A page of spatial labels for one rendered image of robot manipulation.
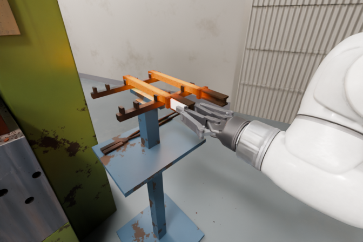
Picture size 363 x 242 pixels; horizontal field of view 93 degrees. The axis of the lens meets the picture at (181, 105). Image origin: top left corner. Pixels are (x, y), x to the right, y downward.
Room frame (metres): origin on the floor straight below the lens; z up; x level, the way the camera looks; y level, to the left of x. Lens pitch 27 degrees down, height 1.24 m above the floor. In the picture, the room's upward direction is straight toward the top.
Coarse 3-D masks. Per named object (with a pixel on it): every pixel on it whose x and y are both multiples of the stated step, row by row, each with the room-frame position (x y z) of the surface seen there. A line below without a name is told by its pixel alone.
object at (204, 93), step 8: (152, 72) 0.75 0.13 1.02; (168, 80) 0.66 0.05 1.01; (176, 80) 0.64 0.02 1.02; (192, 88) 0.56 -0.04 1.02; (200, 88) 0.54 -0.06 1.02; (200, 96) 0.53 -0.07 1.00; (208, 96) 0.52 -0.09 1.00; (216, 96) 0.49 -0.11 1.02; (224, 96) 0.48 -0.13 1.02; (216, 104) 0.48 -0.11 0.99; (224, 104) 0.47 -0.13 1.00
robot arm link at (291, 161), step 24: (312, 120) 0.23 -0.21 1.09; (288, 144) 0.22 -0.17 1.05; (312, 144) 0.20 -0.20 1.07; (336, 144) 0.19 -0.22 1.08; (360, 144) 0.19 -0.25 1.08; (264, 168) 0.22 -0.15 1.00; (288, 168) 0.19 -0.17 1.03; (312, 168) 0.18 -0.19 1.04; (336, 168) 0.17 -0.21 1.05; (360, 168) 0.17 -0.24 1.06; (288, 192) 0.19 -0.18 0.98; (312, 192) 0.16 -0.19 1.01; (336, 192) 0.15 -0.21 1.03; (360, 192) 0.14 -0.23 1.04; (336, 216) 0.14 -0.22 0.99; (360, 216) 0.13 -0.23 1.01
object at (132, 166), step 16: (160, 128) 0.71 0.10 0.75; (176, 128) 0.71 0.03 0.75; (128, 144) 0.59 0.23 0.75; (160, 144) 0.59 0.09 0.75; (176, 144) 0.59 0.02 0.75; (192, 144) 0.59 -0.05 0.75; (112, 160) 0.49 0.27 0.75; (128, 160) 0.49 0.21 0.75; (144, 160) 0.49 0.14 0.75; (160, 160) 0.49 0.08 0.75; (176, 160) 0.50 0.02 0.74; (112, 176) 0.42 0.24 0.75; (128, 176) 0.42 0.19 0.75; (144, 176) 0.42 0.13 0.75; (128, 192) 0.36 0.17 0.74
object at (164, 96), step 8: (128, 80) 0.66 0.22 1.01; (136, 80) 0.64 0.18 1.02; (144, 88) 0.57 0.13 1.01; (152, 88) 0.56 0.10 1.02; (152, 96) 0.53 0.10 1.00; (160, 96) 0.50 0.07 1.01; (168, 96) 0.48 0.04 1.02; (176, 96) 0.46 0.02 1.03; (168, 104) 0.46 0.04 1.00; (192, 104) 0.42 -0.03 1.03
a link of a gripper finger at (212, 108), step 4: (200, 104) 0.43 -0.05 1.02; (204, 104) 0.43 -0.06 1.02; (208, 104) 0.43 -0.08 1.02; (208, 108) 0.42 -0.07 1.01; (212, 108) 0.41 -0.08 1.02; (216, 108) 0.41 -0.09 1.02; (220, 112) 0.39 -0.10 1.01; (224, 112) 0.39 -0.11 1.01; (228, 112) 0.39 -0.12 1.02; (232, 112) 0.39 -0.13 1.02
